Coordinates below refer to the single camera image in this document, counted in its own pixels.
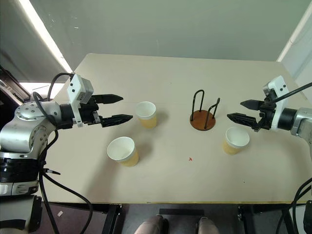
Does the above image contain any brown cup holder stand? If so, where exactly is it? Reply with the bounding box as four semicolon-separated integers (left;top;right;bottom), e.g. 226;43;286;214
190;89;221;132

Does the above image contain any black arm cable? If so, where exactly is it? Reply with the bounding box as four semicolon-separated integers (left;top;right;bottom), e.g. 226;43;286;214
32;72;94;234
269;82;312;103

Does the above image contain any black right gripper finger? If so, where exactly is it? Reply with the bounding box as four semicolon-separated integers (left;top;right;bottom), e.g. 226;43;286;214
240;99;264;112
227;113;260;129

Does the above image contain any black table frame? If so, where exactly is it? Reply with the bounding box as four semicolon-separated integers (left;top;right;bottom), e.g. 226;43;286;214
43;201;308;234

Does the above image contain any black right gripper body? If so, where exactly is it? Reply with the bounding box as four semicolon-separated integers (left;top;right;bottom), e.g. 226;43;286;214
252;96;277;132

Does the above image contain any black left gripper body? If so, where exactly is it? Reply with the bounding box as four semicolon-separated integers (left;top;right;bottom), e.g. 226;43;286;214
79;95;103;126

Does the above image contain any yellow paper cup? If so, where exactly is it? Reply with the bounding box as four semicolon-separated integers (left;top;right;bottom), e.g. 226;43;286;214
135;101;157;129
106;136;140;168
222;126;251;156

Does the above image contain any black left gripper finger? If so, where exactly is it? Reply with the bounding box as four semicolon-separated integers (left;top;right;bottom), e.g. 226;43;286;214
100;114;134;128
92;94;124;104

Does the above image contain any grey rounded robot foot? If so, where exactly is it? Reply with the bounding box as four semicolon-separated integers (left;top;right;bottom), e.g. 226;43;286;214
134;214;169;234
196;216;220;234

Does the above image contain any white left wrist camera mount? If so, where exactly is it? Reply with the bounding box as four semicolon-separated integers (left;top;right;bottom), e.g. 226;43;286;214
66;73;95;128

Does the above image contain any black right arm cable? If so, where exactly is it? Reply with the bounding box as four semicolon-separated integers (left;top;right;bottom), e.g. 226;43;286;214
269;82;312;103

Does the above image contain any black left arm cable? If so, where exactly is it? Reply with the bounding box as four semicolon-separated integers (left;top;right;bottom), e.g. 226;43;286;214
32;72;94;234

